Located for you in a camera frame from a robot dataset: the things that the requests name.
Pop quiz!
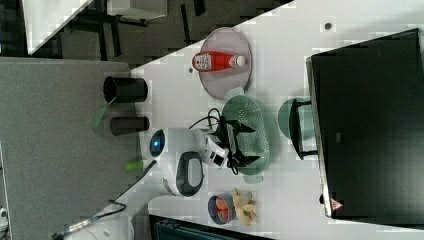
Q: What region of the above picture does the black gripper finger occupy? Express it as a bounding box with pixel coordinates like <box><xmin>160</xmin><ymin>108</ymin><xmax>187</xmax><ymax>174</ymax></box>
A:
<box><xmin>235</xmin><ymin>154</ymin><xmax>259</xmax><ymax>166</ymax></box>
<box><xmin>233</xmin><ymin>122</ymin><xmax>254</xmax><ymax>133</ymax></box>

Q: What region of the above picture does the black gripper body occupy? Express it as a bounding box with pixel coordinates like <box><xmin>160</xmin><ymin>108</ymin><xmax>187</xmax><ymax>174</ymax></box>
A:
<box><xmin>213</xmin><ymin>116</ymin><xmax>242</xmax><ymax>167</ymax></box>

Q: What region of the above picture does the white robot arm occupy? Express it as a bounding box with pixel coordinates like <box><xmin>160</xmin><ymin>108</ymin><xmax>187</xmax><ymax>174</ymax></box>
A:
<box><xmin>52</xmin><ymin>117</ymin><xmax>257</xmax><ymax>240</ymax></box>

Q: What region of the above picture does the yellow plush toy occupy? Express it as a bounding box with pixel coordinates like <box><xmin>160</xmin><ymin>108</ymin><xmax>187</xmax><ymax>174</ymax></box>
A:
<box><xmin>232</xmin><ymin>188</ymin><xmax>256</xmax><ymax>226</ymax></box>

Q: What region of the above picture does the green plastic cup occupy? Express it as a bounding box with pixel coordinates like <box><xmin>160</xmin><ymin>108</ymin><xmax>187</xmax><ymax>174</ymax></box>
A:
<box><xmin>278</xmin><ymin>98</ymin><xmax>314</xmax><ymax>140</ymax></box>

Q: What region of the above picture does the red ketchup bottle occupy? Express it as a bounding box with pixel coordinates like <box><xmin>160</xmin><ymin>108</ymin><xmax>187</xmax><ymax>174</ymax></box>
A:
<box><xmin>192</xmin><ymin>51</ymin><xmax>247</xmax><ymax>72</ymax></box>

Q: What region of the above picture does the round grey plate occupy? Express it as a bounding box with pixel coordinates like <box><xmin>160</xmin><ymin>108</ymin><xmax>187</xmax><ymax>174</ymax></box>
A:
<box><xmin>191</xmin><ymin>27</ymin><xmax>252</xmax><ymax>100</ymax></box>

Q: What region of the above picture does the green pear toy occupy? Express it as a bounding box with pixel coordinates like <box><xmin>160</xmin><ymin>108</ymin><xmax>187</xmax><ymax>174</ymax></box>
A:
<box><xmin>125</xmin><ymin>160</ymin><xmax>144</xmax><ymax>171</ymax></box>

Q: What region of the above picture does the black cylinder container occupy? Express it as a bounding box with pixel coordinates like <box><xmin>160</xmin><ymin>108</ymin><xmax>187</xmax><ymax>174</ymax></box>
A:
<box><xmin>110</xmin><ymin>117</ymin><xmax>150</xmax><ymax>136</ymax></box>
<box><xmin>103</xmin><ymin>76</ymin><xmax>148</xmax><ymax>103</ymax></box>

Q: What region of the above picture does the black toaster oven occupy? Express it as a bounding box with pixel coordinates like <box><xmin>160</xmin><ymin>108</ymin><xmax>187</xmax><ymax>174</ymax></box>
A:
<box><xmin>305</xmin><ymin>29</ymin><xmax>424</xmax><ymax>229</ymax></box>

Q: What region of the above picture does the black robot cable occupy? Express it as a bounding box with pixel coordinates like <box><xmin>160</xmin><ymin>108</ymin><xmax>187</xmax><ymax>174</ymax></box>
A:
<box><xmin>51</xmin><ymin>159</ymin><xmax>158</xmax><ymax>240</ymax></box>

